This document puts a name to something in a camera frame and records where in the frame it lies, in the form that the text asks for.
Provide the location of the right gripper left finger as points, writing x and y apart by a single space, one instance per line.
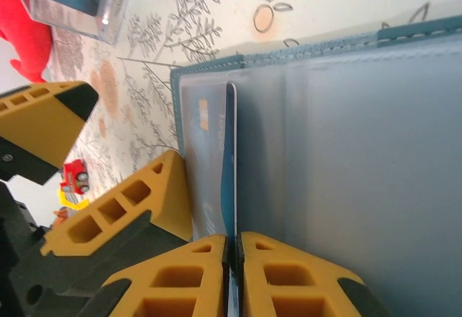
213 277

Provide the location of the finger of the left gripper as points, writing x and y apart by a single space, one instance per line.
173 201
39 125

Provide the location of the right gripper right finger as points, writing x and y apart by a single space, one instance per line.
252 277

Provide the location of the blue chip credit card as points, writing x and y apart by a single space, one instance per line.
229 187

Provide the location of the blue box with black insert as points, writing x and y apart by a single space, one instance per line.
72 24

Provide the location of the blue card holder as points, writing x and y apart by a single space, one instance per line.
343 169

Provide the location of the red yellow toy car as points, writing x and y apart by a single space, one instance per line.
74 172

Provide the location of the red shark plush toy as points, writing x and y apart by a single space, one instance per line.
25 35

